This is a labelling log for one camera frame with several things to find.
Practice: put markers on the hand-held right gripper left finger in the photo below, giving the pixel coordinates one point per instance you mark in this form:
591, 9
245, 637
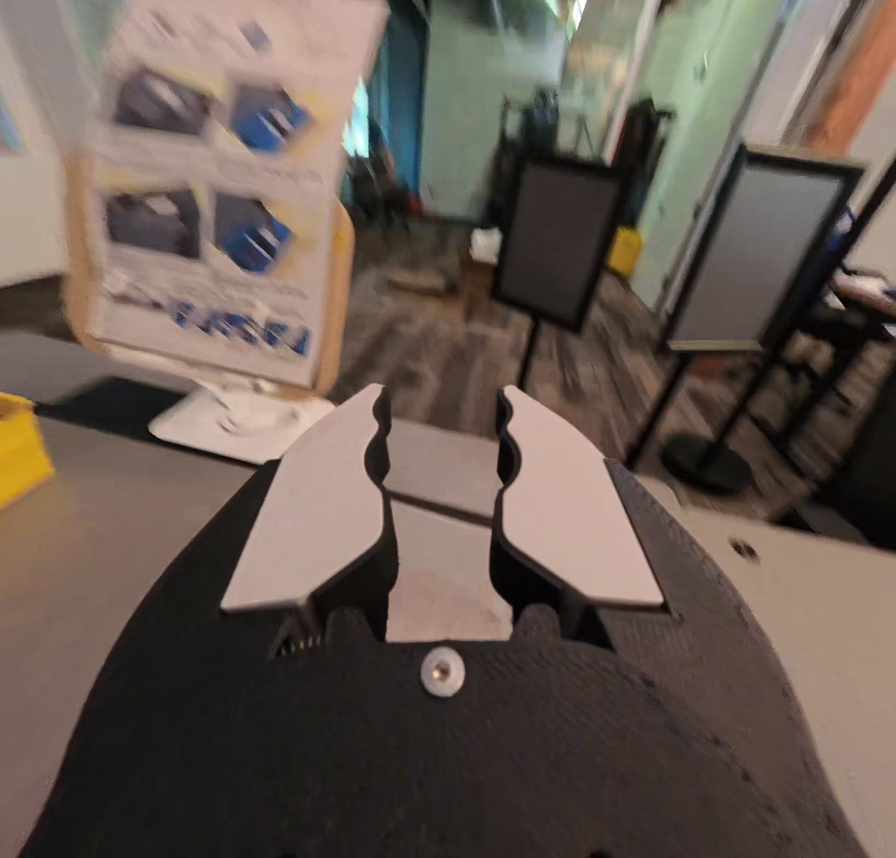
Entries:
308, 515

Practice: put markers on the printed instruction sheet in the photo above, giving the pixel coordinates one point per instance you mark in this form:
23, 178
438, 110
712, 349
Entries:
210, 165

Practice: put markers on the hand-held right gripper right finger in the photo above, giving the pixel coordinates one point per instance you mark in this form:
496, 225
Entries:
574, 515

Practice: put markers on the yellow plastic bin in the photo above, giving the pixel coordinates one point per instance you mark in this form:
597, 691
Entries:
21, 452
624, 250

